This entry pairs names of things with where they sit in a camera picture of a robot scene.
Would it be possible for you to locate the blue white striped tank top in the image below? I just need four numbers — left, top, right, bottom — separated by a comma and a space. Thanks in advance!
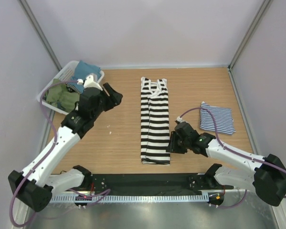
200, 101, 236, 135

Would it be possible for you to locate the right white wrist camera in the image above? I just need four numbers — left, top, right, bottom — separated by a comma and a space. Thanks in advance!
175, 116, 184, 124

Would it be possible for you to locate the white plastic laundry basket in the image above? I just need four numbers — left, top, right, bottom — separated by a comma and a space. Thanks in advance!
37, 61, 105, 115

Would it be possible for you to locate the olive green garment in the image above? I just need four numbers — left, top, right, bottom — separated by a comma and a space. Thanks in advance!
43, 83, 80, 113

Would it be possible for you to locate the white slotted cable duct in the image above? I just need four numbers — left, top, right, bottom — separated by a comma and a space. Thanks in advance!
50, 193, 209, 203

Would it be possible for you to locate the teal folded cloth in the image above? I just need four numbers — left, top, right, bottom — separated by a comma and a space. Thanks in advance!
71, 61, 102, 83

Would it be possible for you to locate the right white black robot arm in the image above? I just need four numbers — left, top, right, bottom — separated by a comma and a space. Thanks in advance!
167, 122, 286, 207

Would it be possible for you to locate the black white striped garment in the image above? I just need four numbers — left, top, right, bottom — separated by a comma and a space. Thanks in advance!
140, 77, 171, 166

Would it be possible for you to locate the dark striped garment in basket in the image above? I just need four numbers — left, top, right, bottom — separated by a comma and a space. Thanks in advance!
66, 83, 84, 94

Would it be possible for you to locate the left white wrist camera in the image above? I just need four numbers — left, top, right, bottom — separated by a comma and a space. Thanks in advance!
77, 74, 102, 91

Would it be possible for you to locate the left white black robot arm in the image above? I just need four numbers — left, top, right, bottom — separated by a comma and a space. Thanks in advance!
8, 82, 123, 212

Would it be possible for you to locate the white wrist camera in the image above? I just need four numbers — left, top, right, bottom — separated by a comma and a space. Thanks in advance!
77, 74, 102, 91
175, 116, 184, 124

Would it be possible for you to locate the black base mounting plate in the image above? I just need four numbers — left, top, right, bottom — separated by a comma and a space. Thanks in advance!
91, 173, 222, 196

